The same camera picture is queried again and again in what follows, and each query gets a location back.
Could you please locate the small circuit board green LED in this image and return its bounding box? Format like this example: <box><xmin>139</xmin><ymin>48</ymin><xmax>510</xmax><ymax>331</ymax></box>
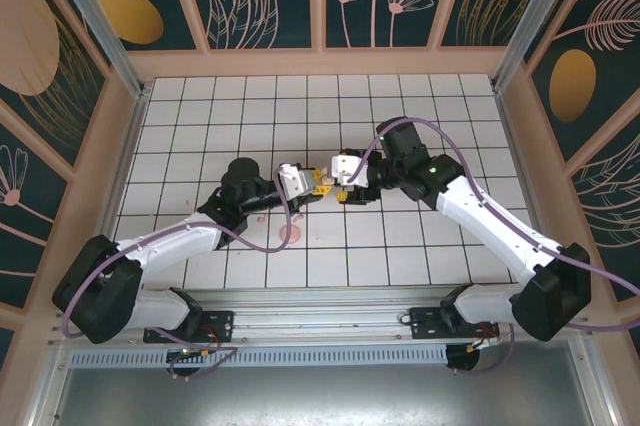
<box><xmin>166</xmin><ymin>345</ymin><xmax>214</xmax><ymax>363</ymax></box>

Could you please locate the grey metal sheet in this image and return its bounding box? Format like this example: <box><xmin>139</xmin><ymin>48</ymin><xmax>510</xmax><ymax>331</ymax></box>
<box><xmin>47</xmin><ymin>365</ymin><xmax>599</xmax><ymax>426</ymax></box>

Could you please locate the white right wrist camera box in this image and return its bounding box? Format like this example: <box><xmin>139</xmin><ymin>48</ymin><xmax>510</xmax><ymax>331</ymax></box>
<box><xmin>329</xmin><ymin>154</ymin><xmax>369</xmax><ymax>188</ymax></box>

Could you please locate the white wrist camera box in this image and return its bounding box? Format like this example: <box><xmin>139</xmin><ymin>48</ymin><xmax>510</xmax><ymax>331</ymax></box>
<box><xmin>329</xmin><ymin>154</ymin><xmax>369</xmax><ymax>188</ymax></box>
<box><xmin>275</xmin><ymin>162</ymin><xmax>314</xmax><ymax>197</ymax></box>

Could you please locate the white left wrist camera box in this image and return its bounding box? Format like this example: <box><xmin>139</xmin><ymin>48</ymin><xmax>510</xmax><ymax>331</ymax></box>
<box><xmin>275</xmin><ymin>162</ymin><xmax>314</xmax><ymax>197</ymax></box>

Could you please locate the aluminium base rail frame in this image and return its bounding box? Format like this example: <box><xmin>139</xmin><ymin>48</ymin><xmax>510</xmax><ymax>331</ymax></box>
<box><xmin>47</xmin><ymin>287</ymin><xmax>599</xmax><ymax>349</ymax></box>

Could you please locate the grey slotted cable duct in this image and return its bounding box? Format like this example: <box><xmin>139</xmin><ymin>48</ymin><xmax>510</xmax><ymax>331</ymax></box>
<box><xmin>69</xmin><ymin>345</ymin><xmax>450</xmax><ymax>368</ymax></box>

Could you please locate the aluminium corner post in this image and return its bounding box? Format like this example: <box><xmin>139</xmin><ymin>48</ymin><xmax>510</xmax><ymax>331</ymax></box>
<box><xmin>491</xmin><ymin>0</ymin><xmax>587</xmax><ymax>93</ymax></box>
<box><xmin>40</xmin><ymin>0</ymin><xmax>152</xmax><ymax>100</ymax></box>

